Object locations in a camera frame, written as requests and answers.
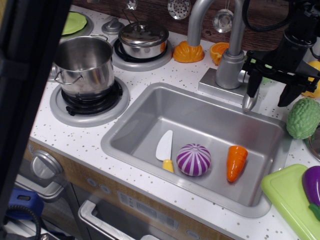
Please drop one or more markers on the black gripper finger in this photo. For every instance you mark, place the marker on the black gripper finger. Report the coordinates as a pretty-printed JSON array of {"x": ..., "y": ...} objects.
[
  {"x": 255, "y": 79},
  {"x": 289, "y": 94}
]

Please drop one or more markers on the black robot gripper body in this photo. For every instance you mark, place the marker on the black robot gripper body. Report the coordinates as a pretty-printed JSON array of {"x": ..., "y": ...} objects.
[{"x": 287, "y": 62}]

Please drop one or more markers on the silver faucet lever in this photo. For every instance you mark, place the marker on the silver faucet lever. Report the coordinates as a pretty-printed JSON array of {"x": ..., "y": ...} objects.
[{"x": 248, "y": 103}]

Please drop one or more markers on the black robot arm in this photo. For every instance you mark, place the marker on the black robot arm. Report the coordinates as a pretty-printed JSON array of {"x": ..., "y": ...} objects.
[{"x": 303, "y": 17}]

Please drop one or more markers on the green toy cabbage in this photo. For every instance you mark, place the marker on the green toy cabbage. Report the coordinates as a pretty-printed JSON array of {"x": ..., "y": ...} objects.
[{"x": 266, "y": 80}]

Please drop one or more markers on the yellow toy bell pepper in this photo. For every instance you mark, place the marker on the yellow toy bell pepper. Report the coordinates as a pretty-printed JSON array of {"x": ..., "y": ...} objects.
[{"x": 316, "y": 93}]

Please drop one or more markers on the green bumpy toy gourd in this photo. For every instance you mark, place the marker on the green bumpy toy gourd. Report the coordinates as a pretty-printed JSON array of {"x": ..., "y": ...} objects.
[{"x": 303, "y": 118}]

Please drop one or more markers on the silver toy faucet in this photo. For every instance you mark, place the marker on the silver toy faucet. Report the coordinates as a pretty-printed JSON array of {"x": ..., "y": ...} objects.
[{"x": 229, "y": 81}]

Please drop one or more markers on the steel bowl rim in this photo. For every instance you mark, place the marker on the steel bowl rim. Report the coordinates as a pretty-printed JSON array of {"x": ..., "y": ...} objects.
[{"x": 313, "y": 144}]

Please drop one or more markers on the hanging steel ladle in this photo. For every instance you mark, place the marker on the hanging steel ladle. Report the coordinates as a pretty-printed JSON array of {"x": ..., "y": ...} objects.
[{"x": 223, "y": 19}]

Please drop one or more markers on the orange toy pumpkin half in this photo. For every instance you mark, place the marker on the orange toy pumpkin half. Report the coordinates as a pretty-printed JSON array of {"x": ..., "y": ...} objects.
[{"x": 185, "y": 53}]

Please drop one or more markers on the orange toy carrot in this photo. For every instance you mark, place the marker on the orange toy carrot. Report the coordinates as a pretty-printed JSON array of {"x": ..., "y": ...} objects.
[{"x": 236, "y": 159}]

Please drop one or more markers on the purple toy eggplant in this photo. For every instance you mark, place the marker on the purple toy eggplant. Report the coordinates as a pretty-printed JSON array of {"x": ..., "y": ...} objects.
[{"x": 311, "y": 187}]

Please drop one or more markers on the green cutting board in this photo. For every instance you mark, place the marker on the green cutting board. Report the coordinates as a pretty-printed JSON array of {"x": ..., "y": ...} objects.
[{"x": 285, "y": 190}]

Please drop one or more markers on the purple striped toy onion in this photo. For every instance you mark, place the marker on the purple striped toy onion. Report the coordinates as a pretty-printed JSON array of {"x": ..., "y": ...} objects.
[{"x": 194, "y": 159}]

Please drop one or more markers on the hanging slotted steel spoon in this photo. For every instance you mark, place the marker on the hanging slotted steel spoon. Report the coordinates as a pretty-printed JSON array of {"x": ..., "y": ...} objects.
[{"x": 179, "y": 9}]

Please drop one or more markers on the small steel pot with lid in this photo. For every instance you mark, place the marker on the small steel pot with lid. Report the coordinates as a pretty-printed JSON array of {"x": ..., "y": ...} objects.
[{"x": 143, "y": 39}]

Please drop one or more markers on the grey toy sink basin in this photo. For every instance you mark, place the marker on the grey toy sink basin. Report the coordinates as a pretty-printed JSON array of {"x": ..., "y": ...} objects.
[{"x": 209, "y": 148}]

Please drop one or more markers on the rear stove burner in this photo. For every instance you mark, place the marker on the rear stove burner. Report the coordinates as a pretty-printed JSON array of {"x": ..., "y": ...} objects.
[{"x": 127, "y": 63}]

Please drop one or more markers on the stove burner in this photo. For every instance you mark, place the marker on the stove burner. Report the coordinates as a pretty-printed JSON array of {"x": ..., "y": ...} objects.
[
  {"x": 127, "y": 63},
  {"x": 90, "y": 113}
]

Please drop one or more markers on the hanging steel utensil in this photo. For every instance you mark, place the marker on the hanging steel utensil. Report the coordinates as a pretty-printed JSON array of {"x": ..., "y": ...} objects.
[{"x": 131, "y": 5}]

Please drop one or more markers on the silver stove knob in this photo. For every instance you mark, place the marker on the silver stove knob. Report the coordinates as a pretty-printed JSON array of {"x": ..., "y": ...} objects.
[{"x": 112, "y": 27}]

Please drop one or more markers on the large steel pot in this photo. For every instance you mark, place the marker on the large steel pot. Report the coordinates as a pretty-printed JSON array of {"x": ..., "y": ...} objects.
[{"x": 84, "y": 66}]

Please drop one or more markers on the front stove burner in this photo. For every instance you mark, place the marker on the front stove burner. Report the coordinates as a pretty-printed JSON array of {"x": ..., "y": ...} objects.
[{"x": 90, "y": 113}]

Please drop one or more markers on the green toy plate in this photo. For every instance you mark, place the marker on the green toy plate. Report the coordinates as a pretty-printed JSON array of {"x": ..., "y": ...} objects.
[{"x": 74, "y": 23}]

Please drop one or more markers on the silver oven dial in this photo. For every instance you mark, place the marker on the silver oven dial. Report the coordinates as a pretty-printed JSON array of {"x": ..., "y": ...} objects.
[{"x": 44, "y": 166}]

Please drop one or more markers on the blue clamp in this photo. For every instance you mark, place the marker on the blue clamp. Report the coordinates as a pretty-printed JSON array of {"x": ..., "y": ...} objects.
[{"x": 24, "y": 205}]

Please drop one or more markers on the white toy knife yellow handle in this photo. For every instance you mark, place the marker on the white toy knife yellow handle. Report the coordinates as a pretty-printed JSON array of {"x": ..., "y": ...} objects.
[{"x": 164, "y": 151}]

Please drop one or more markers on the silver oven door handle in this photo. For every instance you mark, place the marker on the silver oven door handle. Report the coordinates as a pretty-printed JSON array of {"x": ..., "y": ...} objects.
[{"x": 107, "y": 220}]

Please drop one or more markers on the black foreground post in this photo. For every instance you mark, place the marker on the black foreground post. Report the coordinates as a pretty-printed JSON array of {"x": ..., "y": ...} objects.
[{"x": 29, "y": 35}]

